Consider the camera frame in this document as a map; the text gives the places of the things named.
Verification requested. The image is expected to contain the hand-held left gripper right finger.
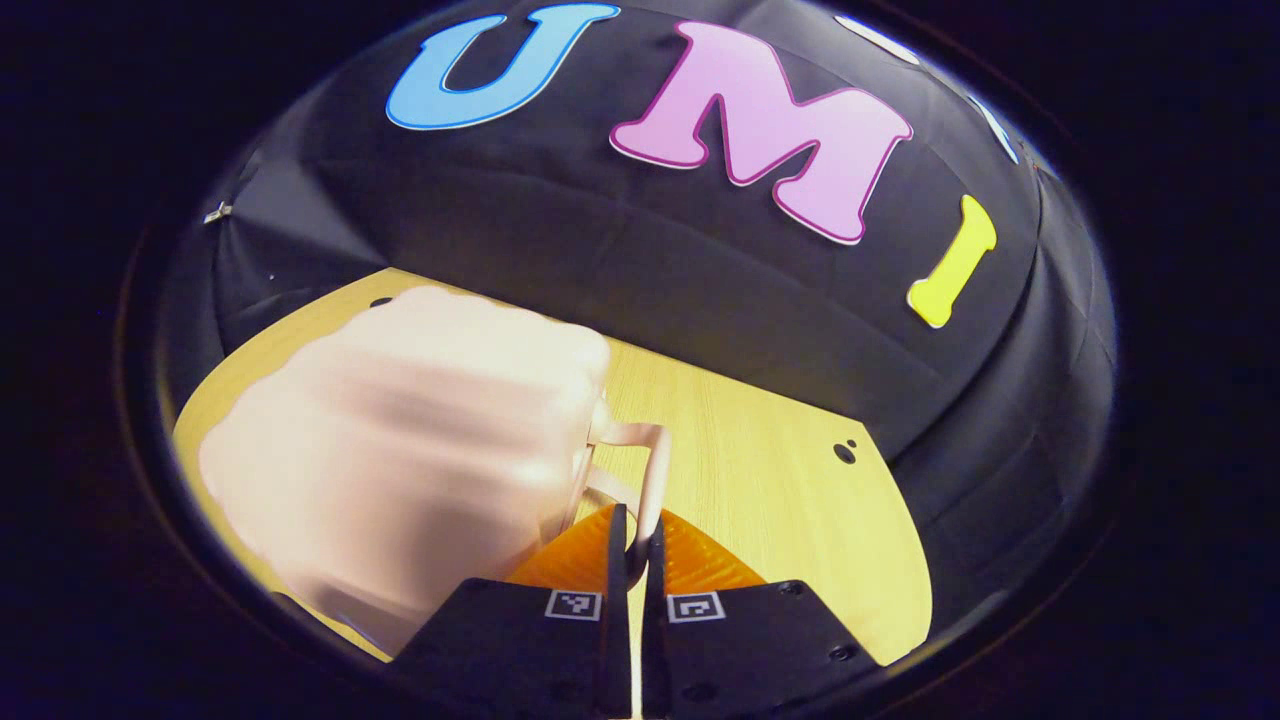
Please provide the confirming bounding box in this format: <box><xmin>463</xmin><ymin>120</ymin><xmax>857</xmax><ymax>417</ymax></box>
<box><xmin>640</xmin><ymin>509</ymin><xmax>888</xmax><ymax>720</ymax></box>

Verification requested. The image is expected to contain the black backdrop cloth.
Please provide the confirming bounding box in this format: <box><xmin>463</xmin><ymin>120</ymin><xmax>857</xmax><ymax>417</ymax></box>
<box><xmin>160</xmin><ymin>0</ymin><xmax>1119</xmax><ymax>641</ymax></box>

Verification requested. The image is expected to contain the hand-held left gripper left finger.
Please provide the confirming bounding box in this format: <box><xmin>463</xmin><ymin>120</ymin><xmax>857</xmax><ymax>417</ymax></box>
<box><xmin>393</xmin><ymin>502</ymin><xmax>634</xmax><ymax>720</ymax></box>

